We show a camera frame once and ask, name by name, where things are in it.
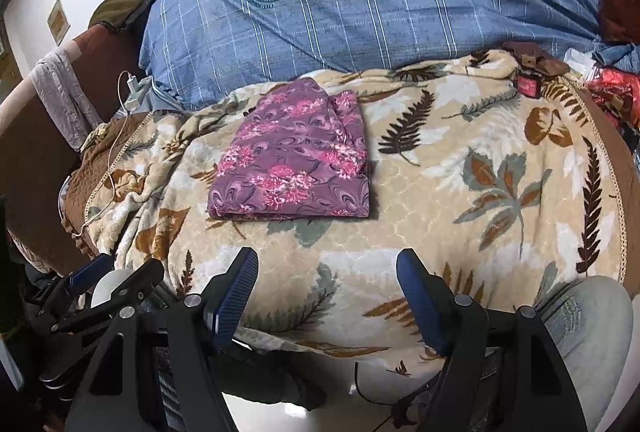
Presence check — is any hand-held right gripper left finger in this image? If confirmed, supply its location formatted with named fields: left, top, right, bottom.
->
left=65, top=247, right=261, bottom=432

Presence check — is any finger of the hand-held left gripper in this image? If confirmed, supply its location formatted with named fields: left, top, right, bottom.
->
left=27, top=255, right=116, bottom=313
left=50, top=258, right=166, bottom=334

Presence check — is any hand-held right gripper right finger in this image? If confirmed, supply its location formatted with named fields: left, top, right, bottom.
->
left=396, top=248, right=588, bottom=432

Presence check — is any purple floral garment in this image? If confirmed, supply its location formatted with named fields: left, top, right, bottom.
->
left=207, top=78, right=371, bottom=222

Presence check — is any beige leaf-print blanket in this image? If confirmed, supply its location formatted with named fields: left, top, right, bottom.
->
left=60, top=48, right=630, bottom=378

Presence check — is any brown headboard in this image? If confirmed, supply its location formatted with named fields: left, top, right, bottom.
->
left=0, top=26, right=151, bottom=275

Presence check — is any person's grey jeans leg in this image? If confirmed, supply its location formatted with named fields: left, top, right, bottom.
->
left=537, top=276, right=635, bottom=432

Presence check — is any white power strip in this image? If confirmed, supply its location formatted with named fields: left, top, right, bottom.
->
left=117, top=82, right=152, bottom=115

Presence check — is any grey cloth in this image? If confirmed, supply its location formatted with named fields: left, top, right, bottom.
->
left=30, top=48, right=101, bottom=152

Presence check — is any small pink box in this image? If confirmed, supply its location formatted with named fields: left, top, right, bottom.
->
left=517, top=71, right=542, bottom=99

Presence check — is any small framed picture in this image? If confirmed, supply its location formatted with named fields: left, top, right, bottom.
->
left=46, top=0, right=71, bottom=44

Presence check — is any olive green cloth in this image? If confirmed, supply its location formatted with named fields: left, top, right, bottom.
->
left=89, top=0, right=160, bottom=33

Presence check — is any brown leather pouch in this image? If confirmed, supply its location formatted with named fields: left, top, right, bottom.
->
left=502, top=41, right=571, bottom=76

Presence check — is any red shiny packet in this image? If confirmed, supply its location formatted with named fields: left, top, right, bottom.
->
left=585, top=67, right=640, bottom=133

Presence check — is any blue plaid duvet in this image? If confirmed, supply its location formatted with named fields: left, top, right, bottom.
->
left=139, top=0, right=608, bottom=110

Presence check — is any blue denim cloth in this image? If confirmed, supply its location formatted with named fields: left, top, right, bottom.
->
left=592, top=40, right=640, bottom=73

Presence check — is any dark red cloth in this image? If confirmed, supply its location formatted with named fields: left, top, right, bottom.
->
left=597, top=0, right=640, bottom=44

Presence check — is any black cable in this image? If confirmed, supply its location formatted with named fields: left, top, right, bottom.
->
left=354, top=361, right=418, bottom=407

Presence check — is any white charger with cable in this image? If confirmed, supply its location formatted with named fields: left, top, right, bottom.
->
left=75, top=71, right=139, bottom=240

